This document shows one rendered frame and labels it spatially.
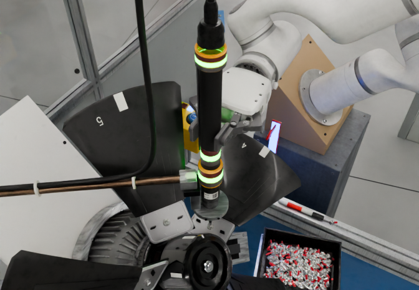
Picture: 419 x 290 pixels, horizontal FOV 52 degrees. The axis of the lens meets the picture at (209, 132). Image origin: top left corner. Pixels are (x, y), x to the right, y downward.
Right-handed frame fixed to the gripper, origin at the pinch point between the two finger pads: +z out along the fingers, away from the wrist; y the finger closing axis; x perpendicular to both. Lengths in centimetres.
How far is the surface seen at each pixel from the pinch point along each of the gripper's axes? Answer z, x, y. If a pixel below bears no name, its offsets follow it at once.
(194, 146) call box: -32, -44, 22
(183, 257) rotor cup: 11.7, -20.1, -1.5
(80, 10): -44, -19, 70
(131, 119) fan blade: -0.6, -5.2, 16.5
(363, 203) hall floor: -120, -145, -31
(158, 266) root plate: 14.8, -21.2, 1.8
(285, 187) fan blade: -19.0, -29.7, -9.5
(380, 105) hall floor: -205, -144, -20
